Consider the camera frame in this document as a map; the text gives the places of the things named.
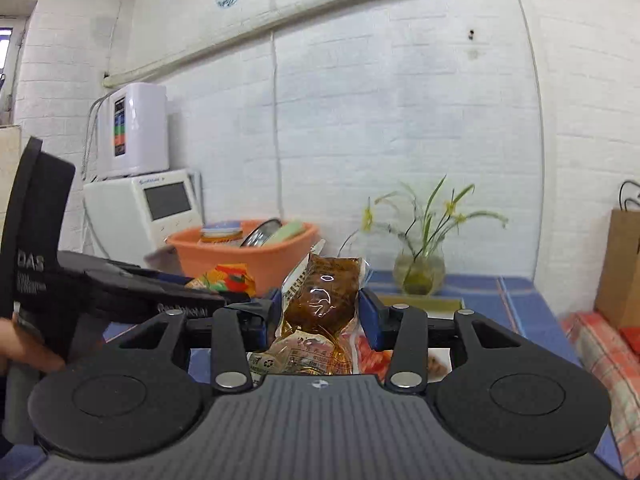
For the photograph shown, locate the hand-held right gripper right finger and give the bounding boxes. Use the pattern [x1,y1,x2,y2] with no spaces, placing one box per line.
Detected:
[357,287,537,395]

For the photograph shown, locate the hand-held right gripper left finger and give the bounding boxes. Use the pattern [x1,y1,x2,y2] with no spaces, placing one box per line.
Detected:
[105,287,286,395]

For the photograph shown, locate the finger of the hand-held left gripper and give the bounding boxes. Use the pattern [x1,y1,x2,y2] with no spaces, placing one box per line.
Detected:
[221,298,253,318]
[95,259,198,293]

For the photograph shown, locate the orange snack packet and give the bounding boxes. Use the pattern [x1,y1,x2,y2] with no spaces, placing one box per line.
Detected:
[187,262,257,297]

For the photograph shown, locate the red and white snack packet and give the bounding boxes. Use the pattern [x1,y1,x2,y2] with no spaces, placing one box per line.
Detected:
[354,335,397,377]

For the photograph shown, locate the clear braised meat packet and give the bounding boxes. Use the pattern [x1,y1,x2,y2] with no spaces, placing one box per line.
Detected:
[250,252,369,377]

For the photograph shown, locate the green cardboard box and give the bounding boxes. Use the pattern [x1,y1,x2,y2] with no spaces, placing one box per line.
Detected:
[350,292,467,378]

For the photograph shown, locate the person's left hand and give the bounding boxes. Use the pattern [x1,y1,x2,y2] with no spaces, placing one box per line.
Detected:
[0,319,67,374]

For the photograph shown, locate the orange plastic basin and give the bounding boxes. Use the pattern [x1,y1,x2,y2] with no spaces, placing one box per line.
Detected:
[165,219,320,298]

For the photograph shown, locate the white appliance with screen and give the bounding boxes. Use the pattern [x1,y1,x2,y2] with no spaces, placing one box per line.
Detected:
[82,169,206,266]

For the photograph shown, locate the glass vase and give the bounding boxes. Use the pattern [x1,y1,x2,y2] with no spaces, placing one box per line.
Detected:
[393,247,446,296]

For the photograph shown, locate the flat printed box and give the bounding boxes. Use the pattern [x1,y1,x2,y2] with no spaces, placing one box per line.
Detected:
[200,225,244,247]

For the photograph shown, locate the metal pot lid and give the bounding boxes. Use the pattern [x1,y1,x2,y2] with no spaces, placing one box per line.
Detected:
[240,217,283,248]

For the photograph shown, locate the pale green dish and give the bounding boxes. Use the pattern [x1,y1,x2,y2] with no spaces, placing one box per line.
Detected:
[265,220,307,247]

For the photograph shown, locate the yellow flowered plant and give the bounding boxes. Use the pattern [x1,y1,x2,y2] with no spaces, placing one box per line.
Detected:
[337,175,508,271]

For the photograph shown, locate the blue plaid tablecloth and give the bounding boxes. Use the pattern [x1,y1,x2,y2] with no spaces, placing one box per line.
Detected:
[100,270,626,476]

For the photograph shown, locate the white water purifier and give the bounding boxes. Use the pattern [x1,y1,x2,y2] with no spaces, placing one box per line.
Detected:
[96,82,170,178]

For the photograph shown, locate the orange plaid blanket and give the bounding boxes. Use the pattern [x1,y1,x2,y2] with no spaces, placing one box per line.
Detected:
[562,310,640,478]

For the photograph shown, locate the brown paper bag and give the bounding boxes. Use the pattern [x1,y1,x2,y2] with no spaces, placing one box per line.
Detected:
[594,180,640,331]

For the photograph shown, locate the insulated wall pipe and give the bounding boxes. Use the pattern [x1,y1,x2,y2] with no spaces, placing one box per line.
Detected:
[102,0,640,88]

